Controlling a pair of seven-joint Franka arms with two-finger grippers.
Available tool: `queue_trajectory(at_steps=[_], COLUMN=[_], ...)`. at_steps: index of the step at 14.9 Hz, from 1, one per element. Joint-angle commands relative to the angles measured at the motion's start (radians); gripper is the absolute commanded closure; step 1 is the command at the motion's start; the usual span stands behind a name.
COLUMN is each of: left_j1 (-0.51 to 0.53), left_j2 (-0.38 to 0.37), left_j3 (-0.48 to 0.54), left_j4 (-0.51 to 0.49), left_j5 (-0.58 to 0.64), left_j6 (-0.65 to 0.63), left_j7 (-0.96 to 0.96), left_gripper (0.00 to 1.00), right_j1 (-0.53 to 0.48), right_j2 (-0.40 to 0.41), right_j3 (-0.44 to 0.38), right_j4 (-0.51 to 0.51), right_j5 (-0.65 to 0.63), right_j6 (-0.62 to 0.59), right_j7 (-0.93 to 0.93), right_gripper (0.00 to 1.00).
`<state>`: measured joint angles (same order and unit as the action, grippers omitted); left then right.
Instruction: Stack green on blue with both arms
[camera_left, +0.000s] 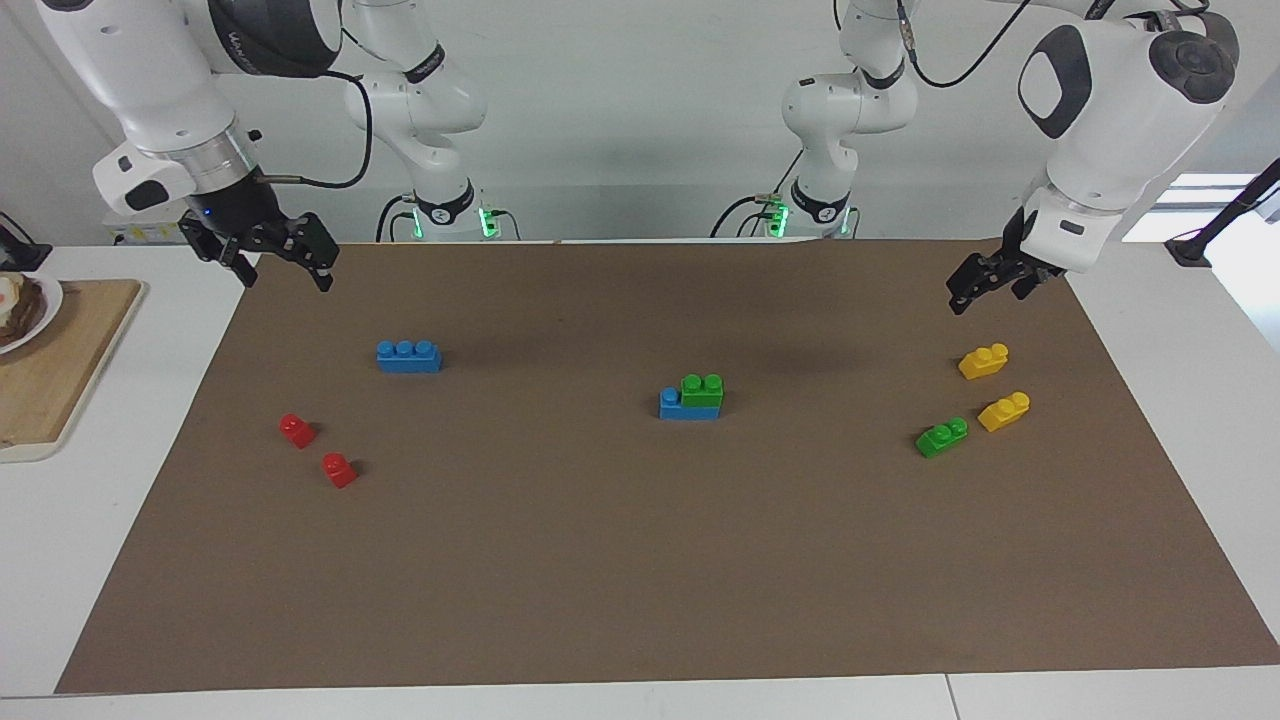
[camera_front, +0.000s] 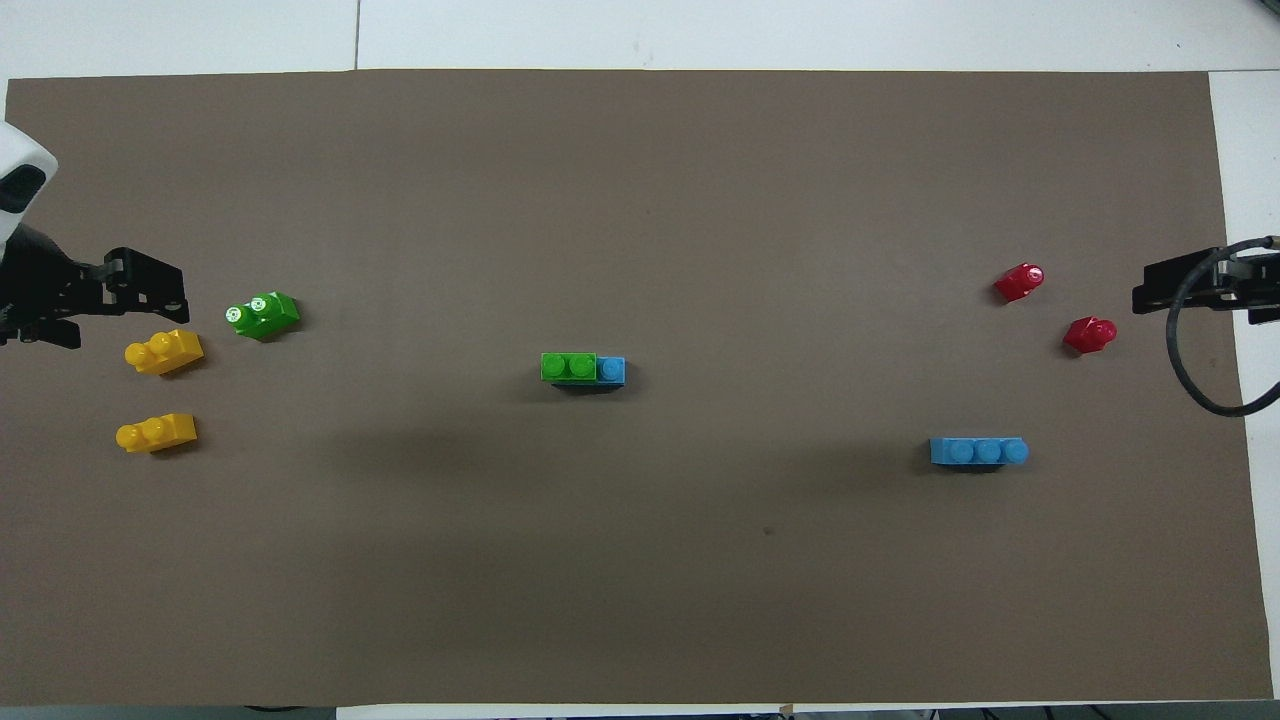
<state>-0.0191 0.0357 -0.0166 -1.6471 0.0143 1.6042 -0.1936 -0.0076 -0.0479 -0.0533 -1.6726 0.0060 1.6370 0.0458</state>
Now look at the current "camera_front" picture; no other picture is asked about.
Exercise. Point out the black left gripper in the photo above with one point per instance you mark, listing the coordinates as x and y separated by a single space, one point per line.
40 285

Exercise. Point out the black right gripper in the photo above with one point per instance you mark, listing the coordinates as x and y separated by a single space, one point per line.
1250 280

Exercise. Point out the plain green two-stud block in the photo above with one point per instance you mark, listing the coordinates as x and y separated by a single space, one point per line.
568 366

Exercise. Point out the blue three-stud block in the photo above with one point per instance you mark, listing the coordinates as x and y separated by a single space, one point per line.
611 371
980 452

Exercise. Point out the yellow two-stud block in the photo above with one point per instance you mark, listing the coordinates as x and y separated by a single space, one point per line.
165 352
158 432

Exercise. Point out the red single-stud block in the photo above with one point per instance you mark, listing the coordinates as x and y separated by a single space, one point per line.
1090 334
1020 282

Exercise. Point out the green block with white-marked studs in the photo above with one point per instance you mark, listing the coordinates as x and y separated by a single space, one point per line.
265 315

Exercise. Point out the brown table mat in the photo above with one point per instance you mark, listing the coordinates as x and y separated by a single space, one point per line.
640 200

